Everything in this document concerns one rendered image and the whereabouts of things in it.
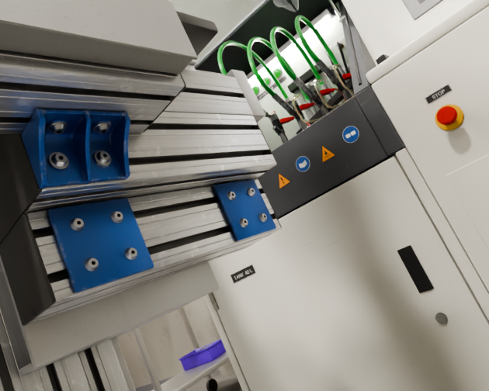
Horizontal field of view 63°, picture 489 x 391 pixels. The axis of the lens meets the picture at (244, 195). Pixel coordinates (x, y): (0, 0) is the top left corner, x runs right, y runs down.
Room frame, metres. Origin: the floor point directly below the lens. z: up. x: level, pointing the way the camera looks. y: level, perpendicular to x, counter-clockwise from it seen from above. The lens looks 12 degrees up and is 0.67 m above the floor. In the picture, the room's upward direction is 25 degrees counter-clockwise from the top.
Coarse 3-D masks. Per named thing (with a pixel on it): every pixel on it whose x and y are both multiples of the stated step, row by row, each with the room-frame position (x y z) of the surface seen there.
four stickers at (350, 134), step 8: (344, 128) 0.90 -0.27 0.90; (352, 128) 0.89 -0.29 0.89; (344, 136) 0.90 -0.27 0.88; (352, 136) 0.89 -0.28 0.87; (360, 136) 0.89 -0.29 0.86; (328, 144) 0.92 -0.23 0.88; (320, 152) 0.94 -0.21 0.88; (328, 152) 0.93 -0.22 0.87; (296, 160) 0.97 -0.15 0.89; (304, 160) 0.96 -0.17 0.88; (304, 168) 0.97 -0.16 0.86; (272, 176) 1.01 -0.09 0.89; (280, 176) 1.00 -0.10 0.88; (288, 176) 0.99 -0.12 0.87; (280, 184) 1.01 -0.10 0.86
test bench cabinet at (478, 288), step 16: (400, 160) 0.86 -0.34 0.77; (416, 176) 0.85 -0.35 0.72; (416, 192) 0.88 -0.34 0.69; (432, 208) 0.86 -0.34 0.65; (448, 224) 0.85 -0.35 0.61; (448, 240) 0.86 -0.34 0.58; (464, 256) 0.85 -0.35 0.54; (464, 272) 0.86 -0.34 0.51; (480, 288) 0.85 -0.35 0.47; (208, 304) 1.21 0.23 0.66; (480, 304) 0.86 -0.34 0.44; (224, 336) 1.21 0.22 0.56; (240, 368) 1.21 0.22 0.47; (240, 384) 1.22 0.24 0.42
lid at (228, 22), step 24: (168, 0) 1.26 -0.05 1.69; (192, 0) 1.27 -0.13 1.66; (216, 0) 1.29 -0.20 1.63; (240, 0) 1.30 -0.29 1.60; (264, 0) 1.31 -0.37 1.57; (312, 0) 1.33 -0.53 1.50; (336, 0) 1.34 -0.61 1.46; (216, 24) 1.37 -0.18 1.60; (240, 24) 1.38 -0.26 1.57; (264, 24) 1.38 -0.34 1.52; (288, 24) 1.40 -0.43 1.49; (216, 48) 1.45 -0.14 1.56; (240, 48) 1.46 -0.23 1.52; (264, 48) 1.48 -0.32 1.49; (216, 72) 1.54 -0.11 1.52
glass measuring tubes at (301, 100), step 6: (306, 72) 1.41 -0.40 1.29; (312, 72) 1.40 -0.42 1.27; (318, 72) 1.39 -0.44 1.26; (300, 78) 1.42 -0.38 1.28; (306, 78) 1.41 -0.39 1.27; (312, 78) 1.41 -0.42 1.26; (324, 78) 1.41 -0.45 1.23; (294, 84) 1.44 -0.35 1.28; (318, 84) 1.42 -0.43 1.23; (330, 84) 1.40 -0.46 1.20; (294, 90) 1.45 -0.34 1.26; (324, 96) 1.43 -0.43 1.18; (300, 102) 1.45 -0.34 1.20; (306, 102) 1.46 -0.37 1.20; (318, 108) 1.45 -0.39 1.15; (306, 114) 1.46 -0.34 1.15; (312, 114) 1.46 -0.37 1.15
